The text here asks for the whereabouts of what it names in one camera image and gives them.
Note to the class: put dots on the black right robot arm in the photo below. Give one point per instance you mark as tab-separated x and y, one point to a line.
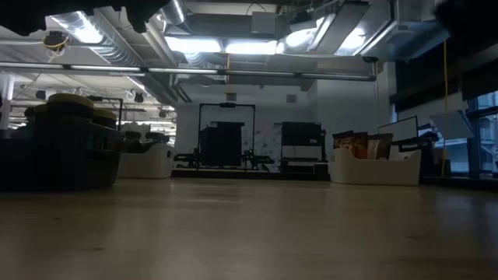
474	15

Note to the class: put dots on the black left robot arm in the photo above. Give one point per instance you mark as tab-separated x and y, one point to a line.
19	17

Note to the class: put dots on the black cabinet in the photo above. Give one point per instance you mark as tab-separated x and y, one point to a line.
221	144

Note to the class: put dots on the black equipment rack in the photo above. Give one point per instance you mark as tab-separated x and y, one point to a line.
301	134

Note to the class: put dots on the grey horizontal ceiling pipe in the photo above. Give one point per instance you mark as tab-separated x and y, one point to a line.
253	72

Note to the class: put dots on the black ceiling spotlight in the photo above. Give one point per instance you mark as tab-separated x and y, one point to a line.
162	113
41	94
138	97

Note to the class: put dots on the bright ceiling light panel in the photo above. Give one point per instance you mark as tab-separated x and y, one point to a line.
233	46

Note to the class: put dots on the white plastic bin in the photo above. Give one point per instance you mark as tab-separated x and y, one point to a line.
148	165
373	171

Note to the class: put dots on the white box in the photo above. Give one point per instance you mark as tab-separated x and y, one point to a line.
136	127

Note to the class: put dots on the grey ceiling box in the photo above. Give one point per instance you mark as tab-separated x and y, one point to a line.
264	23

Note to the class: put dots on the monitor with white screen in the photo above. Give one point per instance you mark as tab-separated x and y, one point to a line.
397	134

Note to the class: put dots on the dark grey plastic bin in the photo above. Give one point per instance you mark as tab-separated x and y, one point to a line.
78	163

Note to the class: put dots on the tilted grey board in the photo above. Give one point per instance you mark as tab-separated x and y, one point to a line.
451	124

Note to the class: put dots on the person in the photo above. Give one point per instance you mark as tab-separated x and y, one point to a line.
29	113

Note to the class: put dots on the glass window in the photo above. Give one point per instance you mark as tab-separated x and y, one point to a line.
486	148

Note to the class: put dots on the white pillar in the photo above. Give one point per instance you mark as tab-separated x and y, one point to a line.
5	105

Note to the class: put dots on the tall black stand frame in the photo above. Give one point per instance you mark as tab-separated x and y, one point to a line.
227	105

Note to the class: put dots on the silver round air duct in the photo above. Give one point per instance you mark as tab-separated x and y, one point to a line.
173	11

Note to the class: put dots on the low black stand frame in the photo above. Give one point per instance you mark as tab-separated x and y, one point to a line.
95	98

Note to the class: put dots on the silver ribbed air duct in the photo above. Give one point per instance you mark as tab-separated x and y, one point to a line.
116	50

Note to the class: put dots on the silver rectangular air duct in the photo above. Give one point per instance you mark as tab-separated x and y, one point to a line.
373	35

